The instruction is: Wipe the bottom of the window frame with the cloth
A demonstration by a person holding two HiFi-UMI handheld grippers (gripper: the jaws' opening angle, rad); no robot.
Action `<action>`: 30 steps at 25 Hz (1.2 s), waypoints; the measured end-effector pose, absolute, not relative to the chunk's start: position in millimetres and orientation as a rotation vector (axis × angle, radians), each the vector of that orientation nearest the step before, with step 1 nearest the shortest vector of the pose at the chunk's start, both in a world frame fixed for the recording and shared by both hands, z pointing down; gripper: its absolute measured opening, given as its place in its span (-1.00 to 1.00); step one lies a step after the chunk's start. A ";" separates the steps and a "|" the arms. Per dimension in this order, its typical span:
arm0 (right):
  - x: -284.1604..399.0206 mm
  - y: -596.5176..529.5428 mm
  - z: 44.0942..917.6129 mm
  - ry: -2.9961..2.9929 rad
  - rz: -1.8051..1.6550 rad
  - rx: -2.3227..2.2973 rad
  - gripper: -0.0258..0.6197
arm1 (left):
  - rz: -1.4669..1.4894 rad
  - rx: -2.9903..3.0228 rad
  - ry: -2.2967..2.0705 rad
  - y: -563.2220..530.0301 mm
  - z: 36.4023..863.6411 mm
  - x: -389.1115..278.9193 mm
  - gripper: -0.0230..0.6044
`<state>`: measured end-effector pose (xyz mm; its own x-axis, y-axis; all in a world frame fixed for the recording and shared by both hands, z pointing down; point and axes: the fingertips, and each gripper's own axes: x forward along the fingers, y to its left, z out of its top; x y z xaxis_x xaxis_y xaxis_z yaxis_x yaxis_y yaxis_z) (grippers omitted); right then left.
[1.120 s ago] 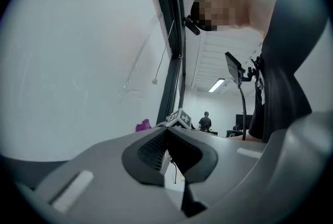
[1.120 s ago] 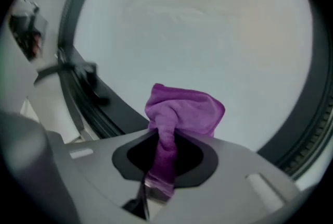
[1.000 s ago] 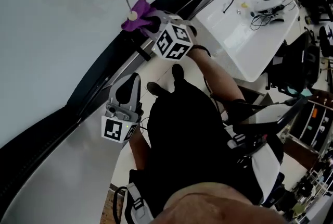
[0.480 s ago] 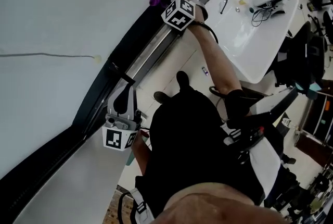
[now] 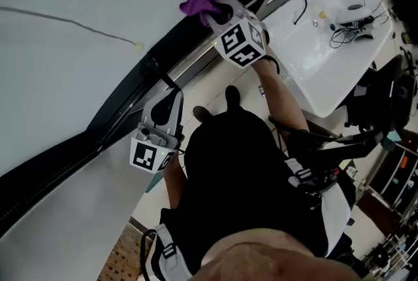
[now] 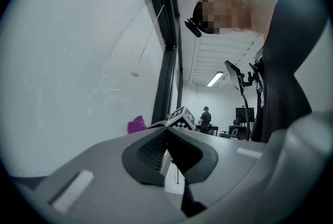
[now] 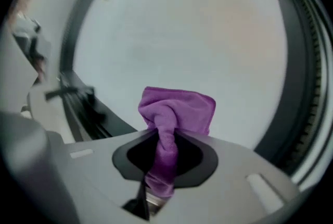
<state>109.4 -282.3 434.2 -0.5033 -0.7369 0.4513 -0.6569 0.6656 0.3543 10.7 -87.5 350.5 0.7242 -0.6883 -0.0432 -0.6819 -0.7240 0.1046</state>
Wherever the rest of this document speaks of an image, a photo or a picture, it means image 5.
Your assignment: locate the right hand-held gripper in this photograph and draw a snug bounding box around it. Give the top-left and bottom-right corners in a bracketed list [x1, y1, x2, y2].
[206, 0, 270, 70]

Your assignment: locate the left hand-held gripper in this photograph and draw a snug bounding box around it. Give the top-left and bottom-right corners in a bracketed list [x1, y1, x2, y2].
[129, 88, 185, 174]

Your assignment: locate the person's left forearm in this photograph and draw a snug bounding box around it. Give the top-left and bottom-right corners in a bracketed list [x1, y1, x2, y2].
[162, 148, 190, 210]

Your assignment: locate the person's right forearm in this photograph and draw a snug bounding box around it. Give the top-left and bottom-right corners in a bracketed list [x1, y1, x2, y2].
[253, 44, 311, 135]

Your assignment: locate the black shoe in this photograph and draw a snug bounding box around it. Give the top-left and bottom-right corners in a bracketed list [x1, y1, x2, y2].
[192, 105, 214, 124]
[224, 84, 243, 111]

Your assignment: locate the black wristband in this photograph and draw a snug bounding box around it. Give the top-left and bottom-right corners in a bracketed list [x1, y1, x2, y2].
[262, 54, 281, 76]

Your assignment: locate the black t-shirt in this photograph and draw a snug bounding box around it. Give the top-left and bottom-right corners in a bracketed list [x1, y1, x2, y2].
[159, 106, 330, 261]

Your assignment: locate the white table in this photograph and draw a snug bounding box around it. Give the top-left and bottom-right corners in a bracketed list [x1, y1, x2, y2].
[269, 0, 394, 119]

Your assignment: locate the white device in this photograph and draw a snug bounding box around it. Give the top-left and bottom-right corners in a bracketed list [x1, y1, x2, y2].
[335, 4, 376, 31]

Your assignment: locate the black office chair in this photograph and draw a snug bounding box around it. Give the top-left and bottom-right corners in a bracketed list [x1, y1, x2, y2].
[344, 54, 418, 133]

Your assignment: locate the person's head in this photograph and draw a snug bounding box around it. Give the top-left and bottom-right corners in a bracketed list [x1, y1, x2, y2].
[195, 227, 418, 281]

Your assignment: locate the black gooseneck holder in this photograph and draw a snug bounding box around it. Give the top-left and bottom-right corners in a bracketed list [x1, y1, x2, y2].
[267, 114, 393, 163]

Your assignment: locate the white chest harness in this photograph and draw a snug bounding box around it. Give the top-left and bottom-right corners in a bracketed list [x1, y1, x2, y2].
[140, 155, 357, 281]

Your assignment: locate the white blind pull cord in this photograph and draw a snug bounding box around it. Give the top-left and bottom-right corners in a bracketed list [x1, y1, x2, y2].
[0, 5, 145, 52]

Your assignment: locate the black cable bundle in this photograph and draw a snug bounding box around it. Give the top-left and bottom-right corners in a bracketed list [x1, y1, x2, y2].
[329, 0, 393, 49]

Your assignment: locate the white wire shelf rack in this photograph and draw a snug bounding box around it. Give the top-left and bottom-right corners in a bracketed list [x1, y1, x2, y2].
[355, 138, 418, 241]

